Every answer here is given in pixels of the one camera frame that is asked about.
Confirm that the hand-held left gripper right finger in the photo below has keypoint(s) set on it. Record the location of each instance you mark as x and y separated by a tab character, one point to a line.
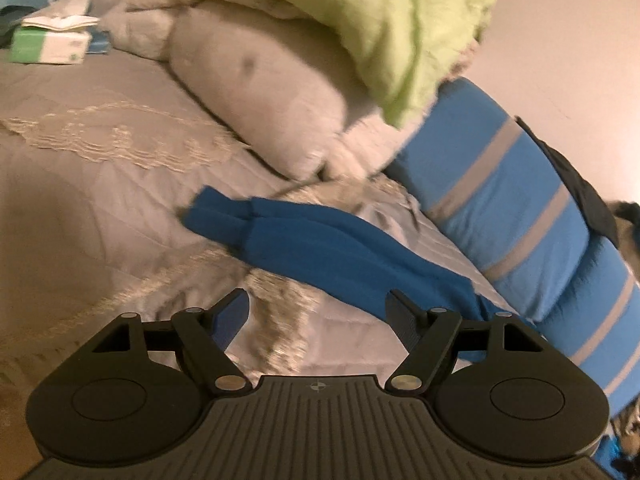
405	322

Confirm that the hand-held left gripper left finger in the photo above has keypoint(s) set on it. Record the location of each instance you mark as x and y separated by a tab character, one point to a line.
232	317

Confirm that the dark blue sweater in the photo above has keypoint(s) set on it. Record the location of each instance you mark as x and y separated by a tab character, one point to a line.
325	240

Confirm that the blue grey-striped pillow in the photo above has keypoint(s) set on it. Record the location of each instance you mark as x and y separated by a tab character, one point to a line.
500	210
590	310

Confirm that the grey satin lace-trimmed sheet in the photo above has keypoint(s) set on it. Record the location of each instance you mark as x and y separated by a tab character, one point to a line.
100	220

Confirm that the black cloth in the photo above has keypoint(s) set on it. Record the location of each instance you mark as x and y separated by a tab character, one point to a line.
575	180

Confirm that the white quilted comforter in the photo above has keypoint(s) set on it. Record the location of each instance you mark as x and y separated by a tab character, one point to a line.
260	85

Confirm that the light green blanket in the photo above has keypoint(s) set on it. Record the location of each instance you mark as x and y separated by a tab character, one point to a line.
375	25

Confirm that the green and white tissue box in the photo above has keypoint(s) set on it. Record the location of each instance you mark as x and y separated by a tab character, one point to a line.
45	45

